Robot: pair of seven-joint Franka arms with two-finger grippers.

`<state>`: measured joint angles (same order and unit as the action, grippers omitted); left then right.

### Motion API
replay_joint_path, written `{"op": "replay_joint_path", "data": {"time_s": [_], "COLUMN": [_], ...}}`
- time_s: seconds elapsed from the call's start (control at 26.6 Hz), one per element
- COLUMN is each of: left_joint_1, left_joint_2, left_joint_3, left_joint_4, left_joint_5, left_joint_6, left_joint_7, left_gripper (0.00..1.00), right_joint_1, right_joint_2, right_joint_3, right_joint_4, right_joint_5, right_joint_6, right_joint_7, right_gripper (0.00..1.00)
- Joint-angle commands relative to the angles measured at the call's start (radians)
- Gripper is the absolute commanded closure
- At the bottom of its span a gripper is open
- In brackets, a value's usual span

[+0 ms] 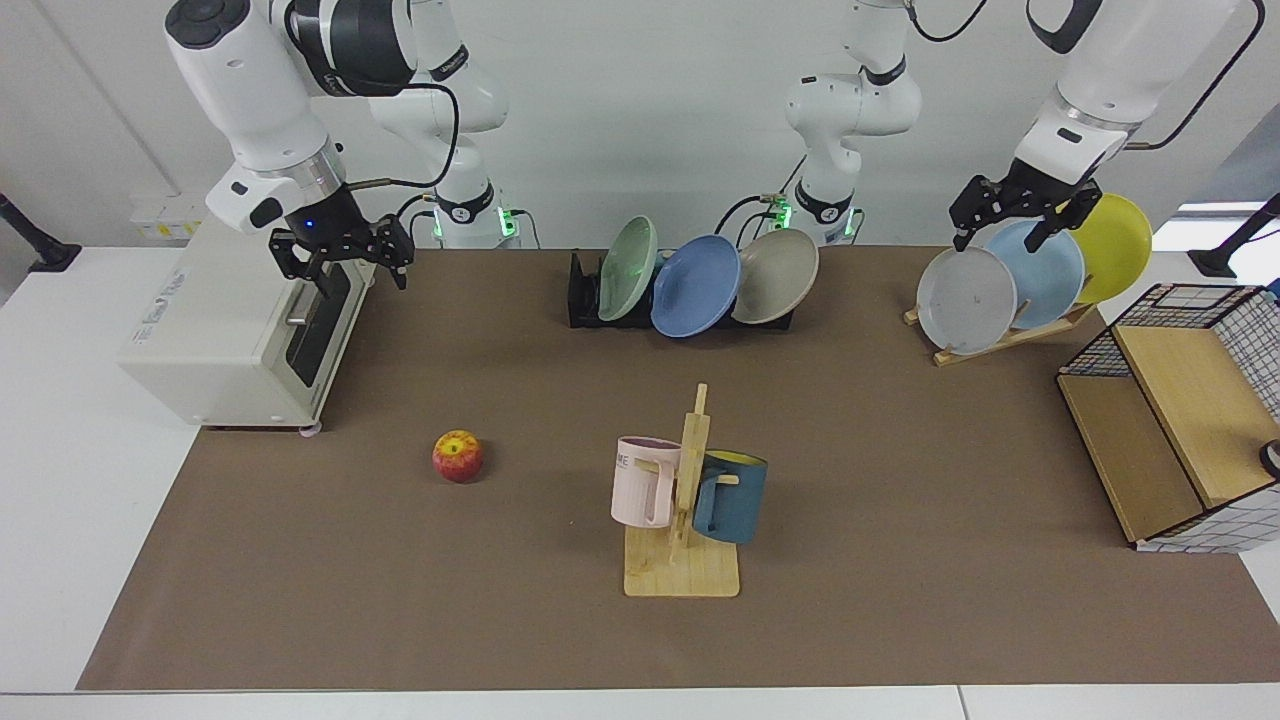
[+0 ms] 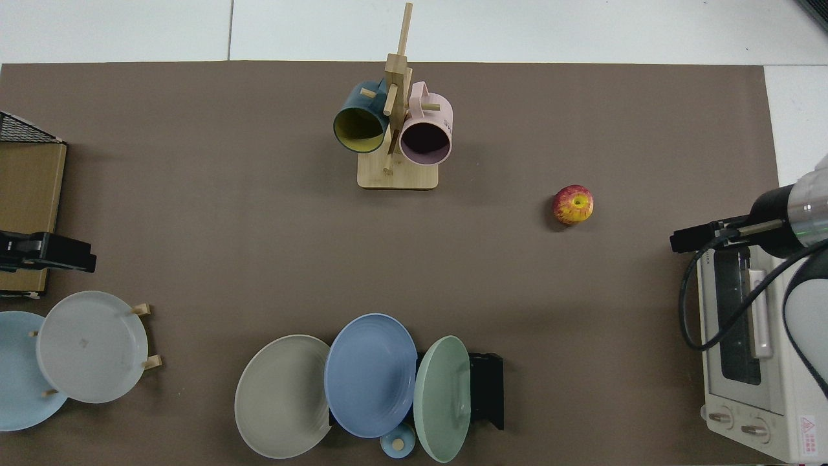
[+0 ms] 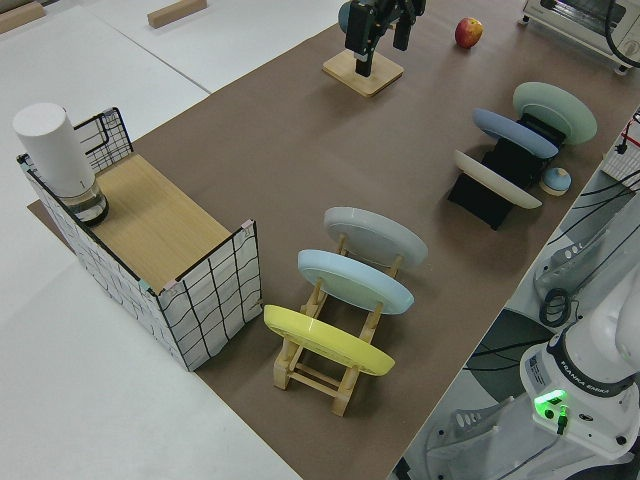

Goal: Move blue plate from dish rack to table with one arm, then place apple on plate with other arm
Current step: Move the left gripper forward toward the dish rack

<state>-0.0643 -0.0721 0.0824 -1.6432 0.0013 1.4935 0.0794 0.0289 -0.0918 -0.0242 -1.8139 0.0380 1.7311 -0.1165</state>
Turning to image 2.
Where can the beige plate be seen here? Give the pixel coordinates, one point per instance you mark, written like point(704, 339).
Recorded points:
point(281, 398)

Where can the wooden plate rack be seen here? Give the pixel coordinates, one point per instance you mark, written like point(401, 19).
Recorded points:
point(152, 362)

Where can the red yellow apple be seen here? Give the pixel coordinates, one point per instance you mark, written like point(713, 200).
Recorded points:
point(573, 204)

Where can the dark blue cup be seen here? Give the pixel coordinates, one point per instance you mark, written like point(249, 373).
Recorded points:
point(356, 110)

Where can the brown table cloth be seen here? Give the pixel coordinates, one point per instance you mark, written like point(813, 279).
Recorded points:
point(259, 226)

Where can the pink cup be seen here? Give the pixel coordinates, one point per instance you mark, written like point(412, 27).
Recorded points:
point(430, 113)

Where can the pale toaster oven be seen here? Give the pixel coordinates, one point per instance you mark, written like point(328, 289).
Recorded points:
point(734, 395)

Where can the wooden cup stand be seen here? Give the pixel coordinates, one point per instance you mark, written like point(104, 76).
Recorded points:
point(398, 176)

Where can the grey plate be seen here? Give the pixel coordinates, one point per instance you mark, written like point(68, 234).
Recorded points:
point(90, 346)

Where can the small blue round thing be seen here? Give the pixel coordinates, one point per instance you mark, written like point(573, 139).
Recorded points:
point(396, 443)

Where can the dark grey bar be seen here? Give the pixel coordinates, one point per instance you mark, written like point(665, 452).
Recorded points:
point(816, 11)

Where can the green plate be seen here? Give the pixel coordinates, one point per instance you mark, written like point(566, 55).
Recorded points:
point(440, 401)

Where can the light blue plate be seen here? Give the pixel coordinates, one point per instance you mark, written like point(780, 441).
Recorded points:
point(19, 382)

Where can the black dish rack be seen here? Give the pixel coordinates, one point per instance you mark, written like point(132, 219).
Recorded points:
point(485, 391)

